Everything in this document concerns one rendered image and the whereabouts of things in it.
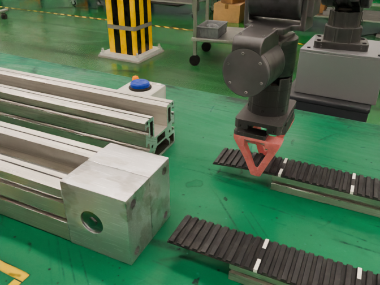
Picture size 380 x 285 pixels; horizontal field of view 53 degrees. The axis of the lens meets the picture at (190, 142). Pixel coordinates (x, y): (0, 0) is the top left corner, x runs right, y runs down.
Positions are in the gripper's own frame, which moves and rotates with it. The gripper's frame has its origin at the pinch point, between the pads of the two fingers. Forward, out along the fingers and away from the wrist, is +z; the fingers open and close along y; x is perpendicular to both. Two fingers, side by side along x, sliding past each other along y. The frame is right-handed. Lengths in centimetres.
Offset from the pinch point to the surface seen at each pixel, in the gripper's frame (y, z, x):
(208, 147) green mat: -5.9, 3.2, -11.0
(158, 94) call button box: -13.4, -1.7, -25.6
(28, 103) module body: 4.9, -3.7, -42.0
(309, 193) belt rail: 1.9, 2.1, 8.0
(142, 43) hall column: -275, 69, -190
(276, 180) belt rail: 1.9, 1.3, 3.1
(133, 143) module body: 4.9, -0.7, -20.1
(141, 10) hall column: -275, 37, -190
